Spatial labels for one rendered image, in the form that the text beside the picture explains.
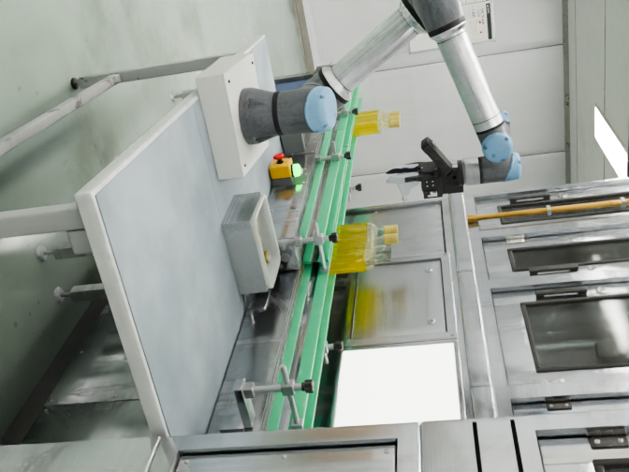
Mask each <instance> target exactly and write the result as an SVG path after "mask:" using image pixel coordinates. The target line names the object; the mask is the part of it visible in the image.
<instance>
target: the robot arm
mask: <svg viewBox="0 0 629 472"><path fill-rule="evenodd" d="M465 24H466V19H465V16H464V14H463V11H462V8H461V0H400V5H399V8H398V9H397V10H395V11H394V12H393V13H392V14H391V15H390V16H389V17H388V18H386V19H385V20H384V21H383V22H382V23H381V24H380V25H378V26H377V27H376V28H375V29H374V30H373V31H372V32H371V33H370V34H369V35H368V36H366V37H365V38H364V39H362V40H361V41H360V43H359V44H358V45H357V46H356V47H354V48H353V49H352V50H351V51H350V52H349V53H347V54H346V55H345V56H344V57H343V58H342V59H341V60H340V61H338V62H337V63H336V64H335V65H334V66H333V67H323V68H321V69H320V70H319V71H318V72H317V73H316V74H315V75H313V76H312V78H311V79H309V80H308V81H307V82H305V83H304V84H303V85H302V86H301V87H300V88H299V89H296V90H286V91H278V92H271V91H266V90H262V89H257V88H254V87H249V88H243V89H242V90H241V93H240V97H239V120H240V126H241V133H242V135H243V137H244V139H245V141H246V142H247V143H248V144H249V145H253V144H259V143H261V142H263V141H266V140H269V139H272V138H274V137H276V136H283V135H295V134H305V133H322V132H325V131H330V130H332V129H333V127H334V126H335V123H336V118H337V111H338V110H339V109H340V108H341V107H342V106H343V105H345V104H346V103H347V102H348V101H349V100H350V99H351V92H352V91H353V90H354V89H355V88H357V87H358V86H359V85H360V84H361V83H362V82H364V81H365V80H366V79H367V78H368V77H370V76H371V75H372V74H373V73H374V72H375V71H376V70H377V69H378V68H379V67H380V66H382V65H383V64H384V63H385V62H386V61H387V60H389V59H390V58H391V57H392V56H393V55H394V54H396V53H397V52H398V51H399V50H400V49H402V48H403V47H404V46H405V45H406V44H408V43H409V42H410V41H411V40H412V39H413V38H415V37H416V36H417V35H418V34H428V35H429V37H430V39H432V40H435V41H436V43H437V45H438V48H439V50H440V52H441V54H442V56H443V58H444V60H445V63H446V66H447V68H448V71H449V73H450V75H451V78H452V80H453V81H454V83H455V86H456V88H457V90H458V92H459V95H460V97H461V101H462V103H463V105H464V107H465V109H466V111H467V113H468V116H469V118H470V120H471V122H472V125H473V127H474V129H475V132H476V135H477V137H478V139H479V141H480V144H481V146H482V153H483V155H484V156H481V157H473V158H465V159H463V161H461V160H457V165H458V166H457V167H456V168H454V167H452V164H451V162H450V161H449V160H448V159H447V158H446V157H445V155H444V154H443V153H442V152H441V151H440V150H439V149H438V147H437V146H436V145H435V143H434V142H433V141H432V140H431V139H430V138H429V137H426V138H425V139H424V140H422V141H421V150H422V151H423V152H424V153H425V154H426V155H427V156H428V157H429V158H430V159H431V160H432V161H429V162H414V163H409V164H405V165H401V166H398V167H395V168H392V169H390V170H388V171H387V172H386V174H394V173H397V174H398V176H391V177H390V178H388V179H387V180H386V183H387V184H397V185H398V187H399V188H400V191H401V193H402V195H404V196H407V195H409V193H410V190H411V188H412V187H414V186H418V185H419V184H420V182H421V189H422V192H423V195H424V199H433V198H441V197H442V196H443V194H451V193H459V192H463V186H464V184H466V185H475V184H489V183H498V182H507V181H513V180H517V179H518V178H519V177H520V176H521V164H520V157H519V154H518V153H513V148H514V142H513V140H512V138H511V132H510V121H509V114H508V112H507V111H500V110H499V108H498V105H497V103H496V101H495V98H494V96H493V94H492V91H491V89H490V86H489V84H488V81H487V79H486V77H485V74H484V72H483V69H482V67H481V65H480V63H479V61H478V59H477V56H476V54H475V50H474V48H473V45H472V43H471V41H470V38H469V37H468V35H467V32H466V30H465V27H464V26H465ZM436 191H437V196H435V197H428V196H429V195H430V194H431V192H432V193H436Z"/></svg>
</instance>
